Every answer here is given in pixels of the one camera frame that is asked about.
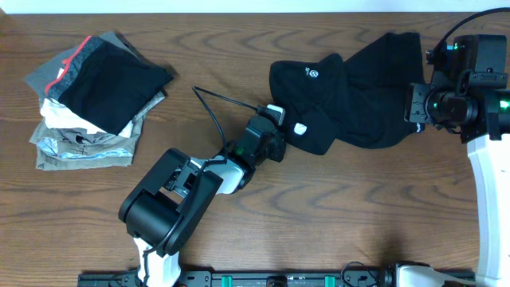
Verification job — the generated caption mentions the folded white garment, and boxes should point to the folded white garment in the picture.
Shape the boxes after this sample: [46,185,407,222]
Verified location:
[39,67,135,140]

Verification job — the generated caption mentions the folded black garment red trim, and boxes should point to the folded black garment red trim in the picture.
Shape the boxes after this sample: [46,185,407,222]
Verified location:
[45,36,173,135]

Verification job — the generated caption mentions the folded grey garment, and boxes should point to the folded grey garment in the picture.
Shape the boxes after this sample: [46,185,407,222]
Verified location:
[25,31,140,105]

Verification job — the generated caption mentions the left black camera cable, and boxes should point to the left black camera cable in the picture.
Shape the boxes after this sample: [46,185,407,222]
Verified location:
[141,85,266,287]

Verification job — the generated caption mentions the black shorts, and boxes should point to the black shorts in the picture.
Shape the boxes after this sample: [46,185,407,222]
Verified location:
[269,33,425,155]

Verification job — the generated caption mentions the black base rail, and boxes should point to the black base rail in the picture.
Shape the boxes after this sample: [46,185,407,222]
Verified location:
[77,261,477,287]

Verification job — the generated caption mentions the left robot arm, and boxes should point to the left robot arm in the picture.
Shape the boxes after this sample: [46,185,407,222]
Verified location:
[119,116,286,286]

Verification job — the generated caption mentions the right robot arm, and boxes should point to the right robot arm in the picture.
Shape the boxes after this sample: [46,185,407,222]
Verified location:
[395,34,509,286]

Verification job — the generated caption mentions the folded khaki patterned garment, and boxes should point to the folded khaki patterned garment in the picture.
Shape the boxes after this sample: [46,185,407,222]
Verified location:
[29,92,165,171]

